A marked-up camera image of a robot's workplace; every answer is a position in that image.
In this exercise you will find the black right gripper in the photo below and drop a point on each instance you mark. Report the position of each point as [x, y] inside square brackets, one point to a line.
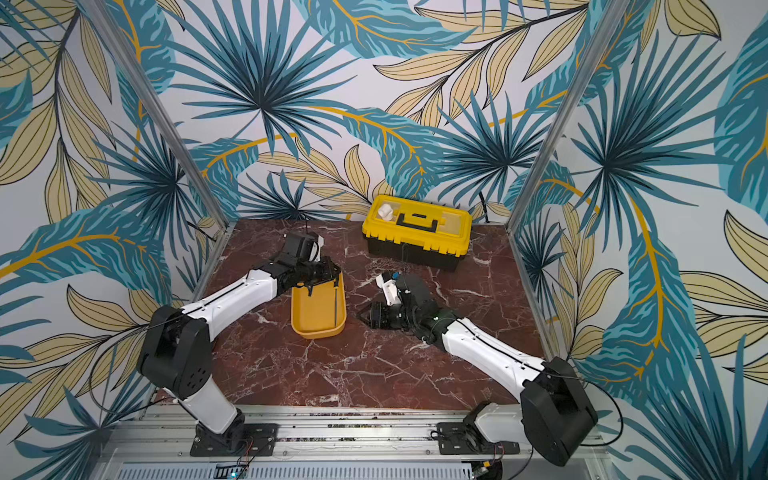
[384, 315]

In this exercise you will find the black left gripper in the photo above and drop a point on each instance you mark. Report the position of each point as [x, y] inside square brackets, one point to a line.
[329, 271]

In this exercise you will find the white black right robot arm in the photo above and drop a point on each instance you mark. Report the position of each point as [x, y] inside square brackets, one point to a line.
[553, 414]

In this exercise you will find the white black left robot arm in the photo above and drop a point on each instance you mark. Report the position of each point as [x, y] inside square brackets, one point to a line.
[176, 354]

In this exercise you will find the yellow plastic storage tray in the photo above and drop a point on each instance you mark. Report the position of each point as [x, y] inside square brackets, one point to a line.
[312, 313]

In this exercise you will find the yellow black toolbox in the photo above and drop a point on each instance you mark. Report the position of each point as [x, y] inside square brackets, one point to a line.
[417, 232]

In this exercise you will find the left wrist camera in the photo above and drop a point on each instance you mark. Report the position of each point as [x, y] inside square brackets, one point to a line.
[304, 247]

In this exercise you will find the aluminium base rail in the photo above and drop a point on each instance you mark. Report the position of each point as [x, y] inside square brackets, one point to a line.
[329, 443]

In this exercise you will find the aluminium corner frame post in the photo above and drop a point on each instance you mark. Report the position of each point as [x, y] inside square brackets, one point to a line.
[107, 29]

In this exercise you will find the aluminium right frame post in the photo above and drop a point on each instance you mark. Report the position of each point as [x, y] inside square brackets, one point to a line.
[583, 74]

